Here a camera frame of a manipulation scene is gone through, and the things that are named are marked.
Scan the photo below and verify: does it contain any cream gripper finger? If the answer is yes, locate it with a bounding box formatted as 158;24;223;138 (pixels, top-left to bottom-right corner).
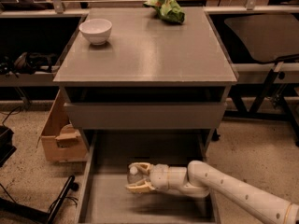
129;162;152;175
125;179;155;193

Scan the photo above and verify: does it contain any black box at left edge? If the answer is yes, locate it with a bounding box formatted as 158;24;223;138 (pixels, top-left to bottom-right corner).
0;126;16;167

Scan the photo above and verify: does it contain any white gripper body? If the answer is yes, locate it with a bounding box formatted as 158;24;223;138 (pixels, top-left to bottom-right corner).
149;164;188;191

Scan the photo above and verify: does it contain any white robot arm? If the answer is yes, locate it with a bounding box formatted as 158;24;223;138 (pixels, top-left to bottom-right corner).
126;161;299;224

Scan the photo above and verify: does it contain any cardboard box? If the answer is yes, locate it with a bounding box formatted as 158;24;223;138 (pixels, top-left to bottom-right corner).
40;91;88;162

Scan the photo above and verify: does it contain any black headset on shelf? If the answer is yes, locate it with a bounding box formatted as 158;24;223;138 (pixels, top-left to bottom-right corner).
0;52;58;76

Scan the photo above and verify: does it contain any closed top drawer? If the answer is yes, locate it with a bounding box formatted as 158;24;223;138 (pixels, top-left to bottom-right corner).
64;103;226;130

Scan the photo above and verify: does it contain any black stand with cables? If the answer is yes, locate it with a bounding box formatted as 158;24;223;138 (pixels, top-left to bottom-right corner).
0;175;78;224

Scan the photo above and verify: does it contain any white ceramic bowl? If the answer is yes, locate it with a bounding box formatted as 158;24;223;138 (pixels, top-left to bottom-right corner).
79;19;112;45

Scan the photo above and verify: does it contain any grey drawer cabinet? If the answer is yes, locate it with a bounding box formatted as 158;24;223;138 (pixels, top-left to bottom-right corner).
54;7;237;150

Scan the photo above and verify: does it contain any clear plastic water bottle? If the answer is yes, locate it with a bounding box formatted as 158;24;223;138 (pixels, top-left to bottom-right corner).
127;165;147;184

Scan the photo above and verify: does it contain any green chip bag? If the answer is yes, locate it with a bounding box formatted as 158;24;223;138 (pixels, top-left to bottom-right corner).
143;0;185;24

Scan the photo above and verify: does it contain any open middle drawer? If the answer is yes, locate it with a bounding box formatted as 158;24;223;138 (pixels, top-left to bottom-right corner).
75;131;217;224

